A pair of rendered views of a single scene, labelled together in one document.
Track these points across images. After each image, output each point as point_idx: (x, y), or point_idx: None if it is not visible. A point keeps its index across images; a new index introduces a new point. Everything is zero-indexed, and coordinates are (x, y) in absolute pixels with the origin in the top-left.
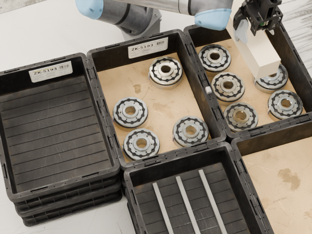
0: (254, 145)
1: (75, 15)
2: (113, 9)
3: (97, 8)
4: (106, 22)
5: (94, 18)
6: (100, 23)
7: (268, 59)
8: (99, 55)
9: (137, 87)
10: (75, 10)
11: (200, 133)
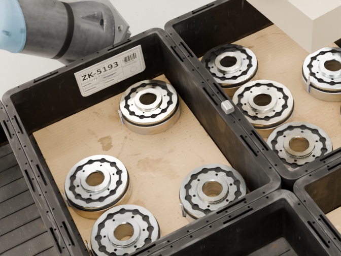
0: (338, 188)
1: (3, 69)
2: (45, 26)
3: (16, 28)
4: (52, 69)
5: (16, 49)
6: (43, 72)
7: (325, 5)
8: (26, 98)
9: (105, 142)
10: (2, 63)
11: (232, 190)
